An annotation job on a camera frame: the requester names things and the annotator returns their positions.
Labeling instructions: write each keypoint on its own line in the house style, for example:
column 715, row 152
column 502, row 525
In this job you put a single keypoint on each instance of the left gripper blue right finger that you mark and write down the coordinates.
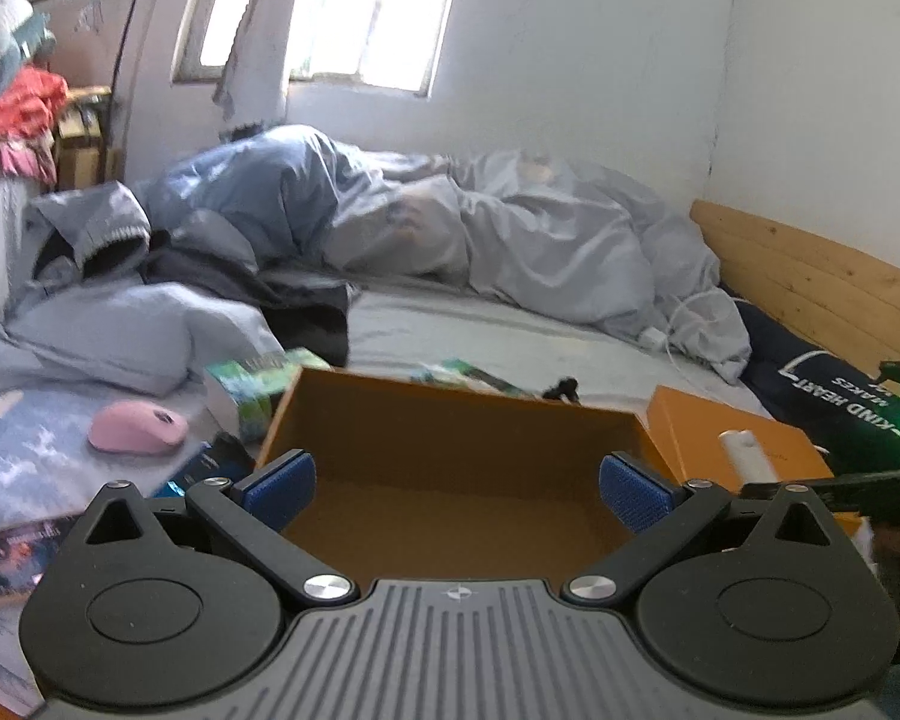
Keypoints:
column 667, row 521

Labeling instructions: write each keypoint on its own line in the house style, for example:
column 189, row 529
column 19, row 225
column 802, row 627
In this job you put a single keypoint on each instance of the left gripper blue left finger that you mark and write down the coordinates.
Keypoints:
column 245, row 521

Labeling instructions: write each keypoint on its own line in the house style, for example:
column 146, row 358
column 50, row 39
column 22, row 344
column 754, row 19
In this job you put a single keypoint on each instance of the white remote control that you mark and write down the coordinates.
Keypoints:
column 747, row 456

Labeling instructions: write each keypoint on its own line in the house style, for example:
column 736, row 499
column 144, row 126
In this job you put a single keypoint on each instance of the orange box lid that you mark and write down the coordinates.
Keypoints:
column 699, row 438

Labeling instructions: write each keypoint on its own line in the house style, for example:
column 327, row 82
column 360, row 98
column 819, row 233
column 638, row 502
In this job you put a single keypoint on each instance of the green tissue pack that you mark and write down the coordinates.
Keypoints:
column 243, row 396

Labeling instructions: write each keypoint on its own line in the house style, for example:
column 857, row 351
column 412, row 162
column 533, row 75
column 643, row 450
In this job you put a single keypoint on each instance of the pink computer mouse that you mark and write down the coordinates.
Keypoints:
column 137, row 427

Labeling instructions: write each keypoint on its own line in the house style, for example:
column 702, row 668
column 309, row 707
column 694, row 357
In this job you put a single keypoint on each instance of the open orange cardboard box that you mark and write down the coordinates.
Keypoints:
column 417, row 481

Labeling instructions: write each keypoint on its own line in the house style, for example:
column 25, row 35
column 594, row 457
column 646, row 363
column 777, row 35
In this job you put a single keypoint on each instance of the navy printed pillow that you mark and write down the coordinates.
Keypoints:
column 855, row 421

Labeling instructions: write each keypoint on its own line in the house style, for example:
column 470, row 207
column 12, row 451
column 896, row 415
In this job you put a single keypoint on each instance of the black clothing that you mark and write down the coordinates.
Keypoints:
column 302, row 311

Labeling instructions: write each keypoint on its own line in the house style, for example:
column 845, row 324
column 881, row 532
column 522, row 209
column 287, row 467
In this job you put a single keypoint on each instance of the green white tissue packet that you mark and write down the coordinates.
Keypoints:
column 456, row 373

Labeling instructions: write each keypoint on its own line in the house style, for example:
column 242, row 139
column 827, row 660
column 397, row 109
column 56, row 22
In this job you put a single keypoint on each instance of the wooden headboard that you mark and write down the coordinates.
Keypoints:
column 832, row 295

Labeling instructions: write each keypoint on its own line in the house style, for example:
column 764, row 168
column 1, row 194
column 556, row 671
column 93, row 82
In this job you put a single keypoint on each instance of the dark book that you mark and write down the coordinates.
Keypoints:
column 26, row 551

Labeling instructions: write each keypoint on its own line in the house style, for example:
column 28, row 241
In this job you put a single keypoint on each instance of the grey hooded jacket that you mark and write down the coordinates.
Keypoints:
column 80, row 310

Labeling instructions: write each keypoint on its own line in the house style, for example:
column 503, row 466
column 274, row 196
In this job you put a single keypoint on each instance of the grey blue duvet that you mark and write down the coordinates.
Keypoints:
column 573, row 241

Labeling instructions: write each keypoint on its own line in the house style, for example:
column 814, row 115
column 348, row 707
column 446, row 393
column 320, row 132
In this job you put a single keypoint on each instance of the cardboard boxes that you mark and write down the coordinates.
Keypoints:
column 85, row 153

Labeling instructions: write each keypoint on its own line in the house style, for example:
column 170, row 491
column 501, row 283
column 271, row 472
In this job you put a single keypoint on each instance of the white hanging curtain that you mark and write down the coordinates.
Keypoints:
column 253, row 84

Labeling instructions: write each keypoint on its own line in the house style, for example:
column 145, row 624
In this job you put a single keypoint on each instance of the red clothes pile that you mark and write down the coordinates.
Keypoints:
column 28, row 113

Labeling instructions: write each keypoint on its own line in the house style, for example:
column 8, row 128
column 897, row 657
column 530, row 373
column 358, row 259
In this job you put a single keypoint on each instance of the window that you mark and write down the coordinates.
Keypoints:
column 389, row 44

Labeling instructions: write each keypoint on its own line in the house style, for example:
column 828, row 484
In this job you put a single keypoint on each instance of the black clothes rack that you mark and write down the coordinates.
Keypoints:
column 120, row 37

